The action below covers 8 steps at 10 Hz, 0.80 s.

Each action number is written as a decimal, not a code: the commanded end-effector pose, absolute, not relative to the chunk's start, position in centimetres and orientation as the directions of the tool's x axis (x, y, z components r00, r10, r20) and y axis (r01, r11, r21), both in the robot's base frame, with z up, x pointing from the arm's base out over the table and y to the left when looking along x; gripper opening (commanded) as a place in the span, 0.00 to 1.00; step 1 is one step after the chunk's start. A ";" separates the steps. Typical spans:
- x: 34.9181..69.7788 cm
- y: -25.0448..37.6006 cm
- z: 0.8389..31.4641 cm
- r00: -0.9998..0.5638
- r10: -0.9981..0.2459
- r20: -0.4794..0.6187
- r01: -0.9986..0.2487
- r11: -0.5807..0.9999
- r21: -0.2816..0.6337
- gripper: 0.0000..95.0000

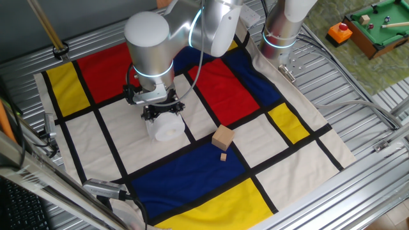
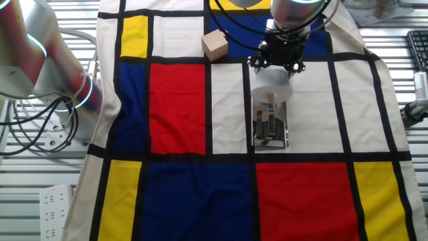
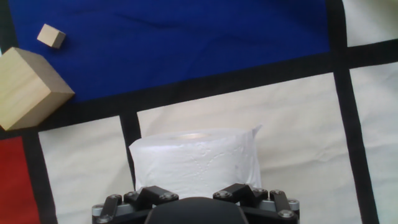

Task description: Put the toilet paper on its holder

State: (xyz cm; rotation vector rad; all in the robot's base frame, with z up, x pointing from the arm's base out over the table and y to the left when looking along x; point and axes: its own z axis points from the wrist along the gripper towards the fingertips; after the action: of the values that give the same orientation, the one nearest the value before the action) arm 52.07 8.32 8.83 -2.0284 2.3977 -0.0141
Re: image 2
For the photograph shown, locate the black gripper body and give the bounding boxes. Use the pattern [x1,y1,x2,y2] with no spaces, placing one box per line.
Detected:
[259,33,304,68]

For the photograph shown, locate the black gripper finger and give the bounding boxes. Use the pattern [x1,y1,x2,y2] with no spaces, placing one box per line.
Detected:
[286,59,306,80]
[246,54,267,75]

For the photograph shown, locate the white toilet paper roll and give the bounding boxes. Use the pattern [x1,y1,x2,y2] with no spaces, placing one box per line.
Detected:
[250,65,295,103]

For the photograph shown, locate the large wooden cube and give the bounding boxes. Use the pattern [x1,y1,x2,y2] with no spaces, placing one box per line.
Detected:
[201,29,229,63]

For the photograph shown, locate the white paper sheet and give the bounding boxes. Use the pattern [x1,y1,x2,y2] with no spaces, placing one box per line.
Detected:
[344,0,415,27]

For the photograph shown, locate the colour block patterned cloth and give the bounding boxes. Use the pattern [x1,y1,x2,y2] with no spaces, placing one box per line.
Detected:
[62,0,428,241]

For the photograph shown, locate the small wooden peg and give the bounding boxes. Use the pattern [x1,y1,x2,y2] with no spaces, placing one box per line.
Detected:
[372,0,389,19]

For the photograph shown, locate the black keyboard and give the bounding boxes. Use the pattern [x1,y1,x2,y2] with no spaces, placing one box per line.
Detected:
[407,29,428,73]

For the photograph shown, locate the white power strip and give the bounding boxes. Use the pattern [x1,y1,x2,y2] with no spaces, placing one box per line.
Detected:
[39,183,74,241]

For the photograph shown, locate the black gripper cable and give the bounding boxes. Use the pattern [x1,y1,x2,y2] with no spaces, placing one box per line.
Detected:
[207,0,332,53]

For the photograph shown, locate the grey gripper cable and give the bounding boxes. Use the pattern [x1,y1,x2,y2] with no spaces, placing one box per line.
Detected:
[299,0,340,37]

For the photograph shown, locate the black camera stand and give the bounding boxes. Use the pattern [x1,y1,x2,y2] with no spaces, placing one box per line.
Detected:
[403,99,428,122]

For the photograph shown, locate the silver depth camera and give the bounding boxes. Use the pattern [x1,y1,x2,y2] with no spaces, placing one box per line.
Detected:
[413,71,428,101]

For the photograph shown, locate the white base cable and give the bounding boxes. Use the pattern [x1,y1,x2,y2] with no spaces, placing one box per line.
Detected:
[9,28,100,116]

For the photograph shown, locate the black base cable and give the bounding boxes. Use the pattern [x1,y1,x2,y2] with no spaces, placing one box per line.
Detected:
[0,95,80,157]

